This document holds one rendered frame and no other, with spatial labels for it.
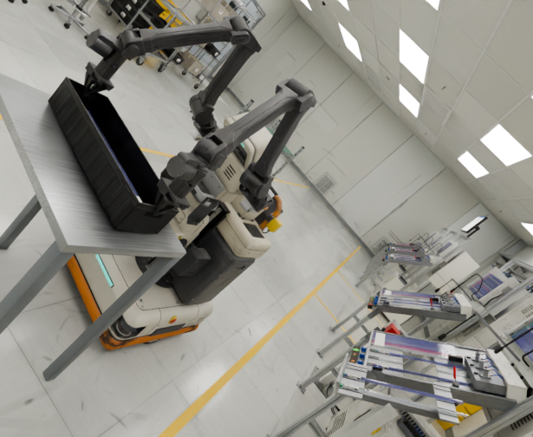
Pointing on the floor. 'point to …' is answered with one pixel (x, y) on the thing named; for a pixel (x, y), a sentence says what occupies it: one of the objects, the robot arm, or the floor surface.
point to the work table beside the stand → (61, 216)
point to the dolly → (126, 9)
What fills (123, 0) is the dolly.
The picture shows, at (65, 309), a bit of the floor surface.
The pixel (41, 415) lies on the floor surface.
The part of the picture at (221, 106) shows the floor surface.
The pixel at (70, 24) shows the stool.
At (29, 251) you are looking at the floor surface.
